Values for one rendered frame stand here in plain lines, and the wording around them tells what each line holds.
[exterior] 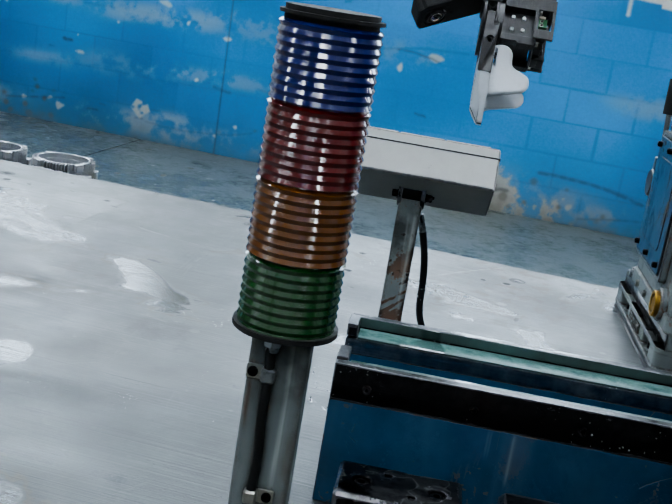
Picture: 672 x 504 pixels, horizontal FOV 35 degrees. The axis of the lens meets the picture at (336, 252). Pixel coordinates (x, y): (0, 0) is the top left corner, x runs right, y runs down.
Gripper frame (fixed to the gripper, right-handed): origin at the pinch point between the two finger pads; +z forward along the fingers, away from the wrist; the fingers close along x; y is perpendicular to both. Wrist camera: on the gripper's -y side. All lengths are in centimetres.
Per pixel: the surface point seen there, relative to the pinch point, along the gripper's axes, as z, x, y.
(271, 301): 41, -47, -11
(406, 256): 16.9, 3.9, -4.4
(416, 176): 10.7, -3.4, -4.9
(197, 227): -2, 56, -39
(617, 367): 28.8, -8.2, 16.9
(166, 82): -256, 482, -177
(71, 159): -70, 196, -115
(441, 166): 9.0, -3.5, -2.5
